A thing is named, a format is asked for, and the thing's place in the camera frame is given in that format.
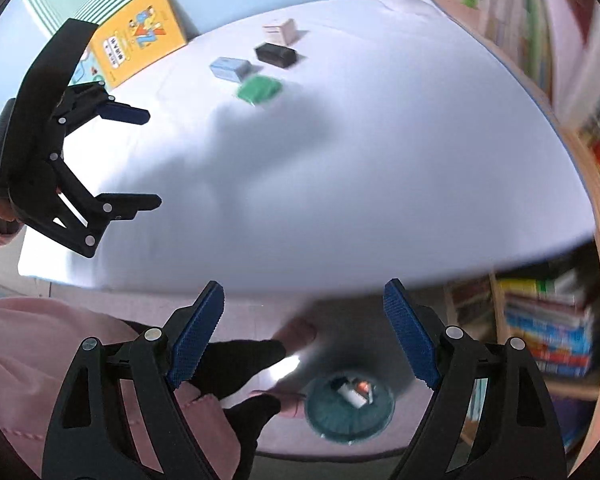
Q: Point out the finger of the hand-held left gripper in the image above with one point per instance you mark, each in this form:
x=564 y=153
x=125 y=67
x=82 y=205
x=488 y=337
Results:
x=126 y=113
x=125 y=204

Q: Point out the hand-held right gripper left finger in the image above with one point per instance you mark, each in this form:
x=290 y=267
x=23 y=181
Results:
x=197 y=340

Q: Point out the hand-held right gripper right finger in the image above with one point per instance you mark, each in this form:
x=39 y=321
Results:
x=412 y=335

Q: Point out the orange sponge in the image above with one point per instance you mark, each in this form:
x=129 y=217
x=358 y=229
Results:
x=364 y=388

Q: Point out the white box with gold trim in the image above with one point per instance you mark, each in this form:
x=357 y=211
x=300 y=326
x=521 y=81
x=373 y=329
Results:
x=351 y=394

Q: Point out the light blue box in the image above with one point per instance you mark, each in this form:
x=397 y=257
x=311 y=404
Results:
x=230 y=69

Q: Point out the teal waste bin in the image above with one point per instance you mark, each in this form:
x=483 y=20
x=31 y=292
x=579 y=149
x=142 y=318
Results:
x=330 y=421

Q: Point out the green packet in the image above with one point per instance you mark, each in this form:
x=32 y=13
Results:
x=257 y=89

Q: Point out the glossy black box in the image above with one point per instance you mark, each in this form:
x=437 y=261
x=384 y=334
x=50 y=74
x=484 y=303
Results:
x=275 y=55

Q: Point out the small pink and white box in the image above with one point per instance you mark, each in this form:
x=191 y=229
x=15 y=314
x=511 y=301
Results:
x=280 y=32

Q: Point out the person's black pants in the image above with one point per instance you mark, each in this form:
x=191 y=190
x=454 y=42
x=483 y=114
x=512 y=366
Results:
x=240 y=360

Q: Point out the teal elephant picture book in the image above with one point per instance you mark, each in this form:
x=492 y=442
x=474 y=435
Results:
x=82 y=71

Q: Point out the yellow picture book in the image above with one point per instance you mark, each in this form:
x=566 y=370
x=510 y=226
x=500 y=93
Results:
x=140 y=35

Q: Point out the lilac floor mat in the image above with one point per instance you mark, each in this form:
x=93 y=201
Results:
x=280 y=310

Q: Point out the pink slipper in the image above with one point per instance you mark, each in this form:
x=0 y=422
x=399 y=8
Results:
x=296 y=332

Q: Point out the stack of lying books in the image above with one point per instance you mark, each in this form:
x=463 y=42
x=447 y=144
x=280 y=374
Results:
x=550 y=325

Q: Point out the row of colourful books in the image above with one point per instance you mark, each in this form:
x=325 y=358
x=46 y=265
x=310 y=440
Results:
x=597 y=110

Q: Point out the row of thin books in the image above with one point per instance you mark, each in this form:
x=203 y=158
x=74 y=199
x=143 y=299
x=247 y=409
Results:
x=520 y=25

